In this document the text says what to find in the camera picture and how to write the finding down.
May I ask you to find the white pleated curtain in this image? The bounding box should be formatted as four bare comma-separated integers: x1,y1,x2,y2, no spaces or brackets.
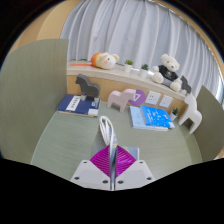
60,0,224,101

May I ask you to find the bright blue book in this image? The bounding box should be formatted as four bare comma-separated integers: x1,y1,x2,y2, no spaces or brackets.
139,105,176,129

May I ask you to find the pink wooden horse figure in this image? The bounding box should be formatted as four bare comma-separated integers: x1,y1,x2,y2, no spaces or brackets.
106,88,137,114

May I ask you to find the blue towel with yellow leaf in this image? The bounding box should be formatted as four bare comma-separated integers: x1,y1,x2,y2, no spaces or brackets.
90,115,140,183

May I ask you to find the dark grey wooden horse figure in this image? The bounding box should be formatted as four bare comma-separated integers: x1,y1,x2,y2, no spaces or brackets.
75,73,101,108

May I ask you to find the large white wooden horse figure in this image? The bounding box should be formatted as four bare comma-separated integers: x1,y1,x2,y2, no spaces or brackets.
178,93,203,135

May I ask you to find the green divider panel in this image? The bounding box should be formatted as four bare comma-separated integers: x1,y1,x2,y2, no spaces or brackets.
0,38,70,164
193,85,224,163

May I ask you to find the white wall socket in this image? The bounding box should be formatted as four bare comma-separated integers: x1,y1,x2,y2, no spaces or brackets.
144,90,162,106
159,95,174,109

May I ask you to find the small potted plant white pot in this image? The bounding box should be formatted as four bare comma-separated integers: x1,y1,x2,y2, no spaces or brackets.
123,59,134,74
139,63,150,79
169,107,180,121

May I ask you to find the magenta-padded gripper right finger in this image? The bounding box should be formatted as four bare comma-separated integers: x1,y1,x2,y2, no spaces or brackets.
113,144,156,191

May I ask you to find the wooden window ledge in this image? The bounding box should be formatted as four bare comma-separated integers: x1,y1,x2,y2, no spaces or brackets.
66,59,188,114

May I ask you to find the small dark grey horse figure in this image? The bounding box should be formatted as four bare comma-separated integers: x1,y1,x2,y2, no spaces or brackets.
179,75,193,95

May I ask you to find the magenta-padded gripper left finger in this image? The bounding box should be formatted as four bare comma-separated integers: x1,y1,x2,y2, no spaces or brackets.
69,144,113,191

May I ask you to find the light blue book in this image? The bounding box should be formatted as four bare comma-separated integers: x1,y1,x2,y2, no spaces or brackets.
129,105,169,132

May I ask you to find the navy blue book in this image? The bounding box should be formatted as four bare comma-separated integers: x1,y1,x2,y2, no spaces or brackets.
56,93,101,118

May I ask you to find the white teddy bear black shirt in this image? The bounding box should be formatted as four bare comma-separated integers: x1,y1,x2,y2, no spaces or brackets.
152,53,183,93

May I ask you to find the orange and cream plush toy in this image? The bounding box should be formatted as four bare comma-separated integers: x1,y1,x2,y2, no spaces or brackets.
90,51,120,70

